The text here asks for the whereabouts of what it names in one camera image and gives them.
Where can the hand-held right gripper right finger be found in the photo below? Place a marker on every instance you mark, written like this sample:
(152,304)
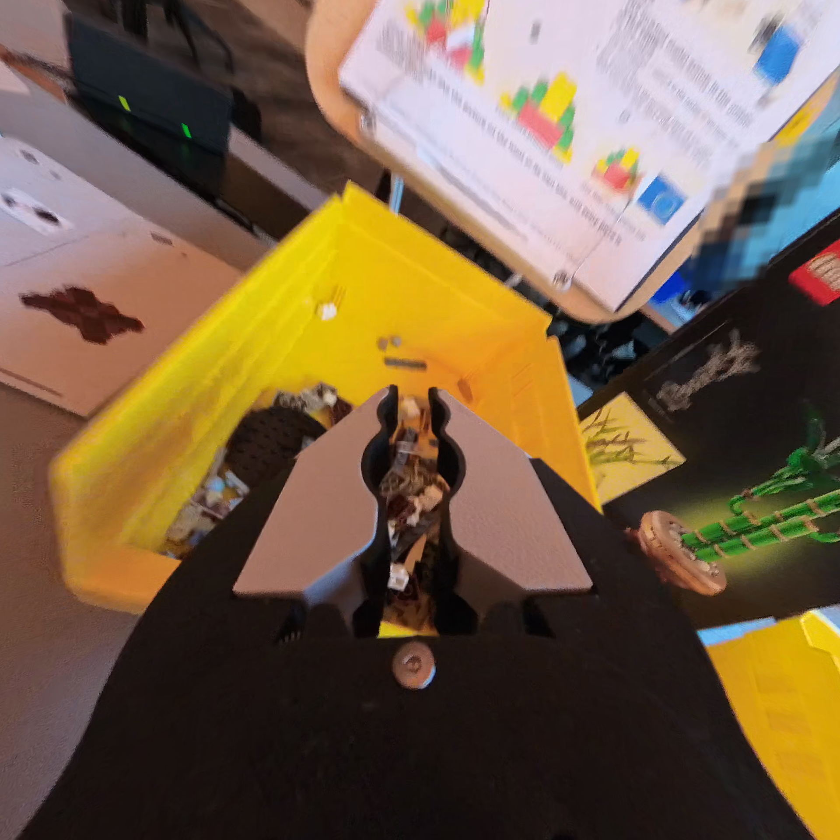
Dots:
(512,525)

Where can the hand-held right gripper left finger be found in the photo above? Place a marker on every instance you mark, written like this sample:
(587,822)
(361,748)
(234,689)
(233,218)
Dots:
(315,525)

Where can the pile of toy bricks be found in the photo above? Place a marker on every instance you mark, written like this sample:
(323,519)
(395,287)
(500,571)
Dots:
(413,499)

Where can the yellow plastic parts bin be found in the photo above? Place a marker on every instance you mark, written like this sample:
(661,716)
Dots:
(394,275)
(774,722)

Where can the grey desk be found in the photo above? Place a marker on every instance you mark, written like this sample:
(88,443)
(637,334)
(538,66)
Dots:
(39,525)

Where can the small white toy brick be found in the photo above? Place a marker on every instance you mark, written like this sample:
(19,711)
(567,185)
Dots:
(327,310)

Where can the black toy set box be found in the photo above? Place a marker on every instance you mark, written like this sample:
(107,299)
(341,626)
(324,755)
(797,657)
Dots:
(722,426)

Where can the instruction booklet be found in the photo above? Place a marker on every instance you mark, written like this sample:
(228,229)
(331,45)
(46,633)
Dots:
(131,262)

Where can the printed instruction sheet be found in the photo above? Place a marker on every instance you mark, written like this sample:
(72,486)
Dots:
(525,190)

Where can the wooden clipboard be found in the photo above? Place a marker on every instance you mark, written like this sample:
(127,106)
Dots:
(328,65)

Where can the black electronic box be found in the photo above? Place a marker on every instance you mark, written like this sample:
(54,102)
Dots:
(151,85)

